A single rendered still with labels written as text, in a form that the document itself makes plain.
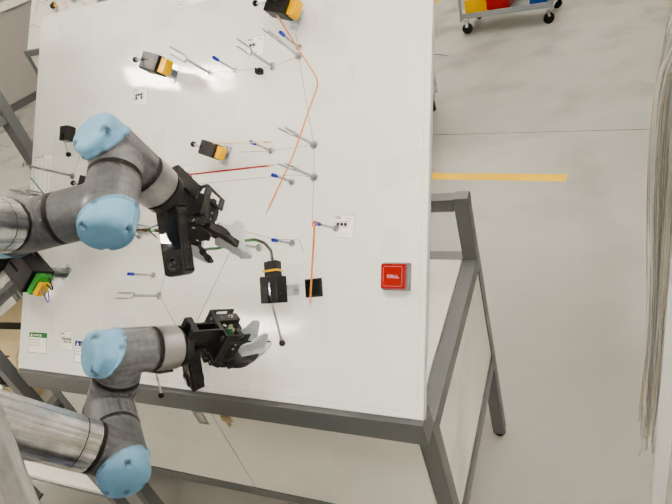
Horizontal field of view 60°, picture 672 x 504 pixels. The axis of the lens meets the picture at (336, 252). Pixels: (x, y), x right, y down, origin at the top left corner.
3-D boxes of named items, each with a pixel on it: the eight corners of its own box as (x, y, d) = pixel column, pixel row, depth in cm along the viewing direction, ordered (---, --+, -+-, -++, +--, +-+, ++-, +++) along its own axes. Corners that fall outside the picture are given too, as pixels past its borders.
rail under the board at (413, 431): (428, 446, 116) (422, 426, 113) (29, 386, 166) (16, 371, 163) (434, 424, 120) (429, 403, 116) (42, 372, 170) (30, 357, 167)
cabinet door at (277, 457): (442, 529, 142) (412, 431, 120) (254, 490, 166) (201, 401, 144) (444, 519, 144) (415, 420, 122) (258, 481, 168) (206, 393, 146)
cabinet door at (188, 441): (254, 487, 166) (201, 399, 144) (113, 458, 189) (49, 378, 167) (257, 481, 168) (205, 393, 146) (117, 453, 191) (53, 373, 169)
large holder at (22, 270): (47, 235, 162) (-2, 230, 149) (81, 273, 155) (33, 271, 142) (36, 254, 163) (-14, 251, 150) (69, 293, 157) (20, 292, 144)
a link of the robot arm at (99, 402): (81, 461, 90) (96, 403, 87) (75, 414, 99) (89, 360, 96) (133, 458, 94) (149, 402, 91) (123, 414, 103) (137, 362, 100)
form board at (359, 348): (23, 367, 165) (17, 367, 163) (46, 19, 171) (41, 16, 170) (426, 419, 115) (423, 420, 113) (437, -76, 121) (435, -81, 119)
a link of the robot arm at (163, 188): (155, 190, 86) (114, 198, 90) (174, 207, 90) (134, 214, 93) (168, 151, 90) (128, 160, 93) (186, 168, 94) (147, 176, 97)
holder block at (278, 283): (270, 303, 124) (260, 303, 120) (269, 277, 124) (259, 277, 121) (287, 302, 122) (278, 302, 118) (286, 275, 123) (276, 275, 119)
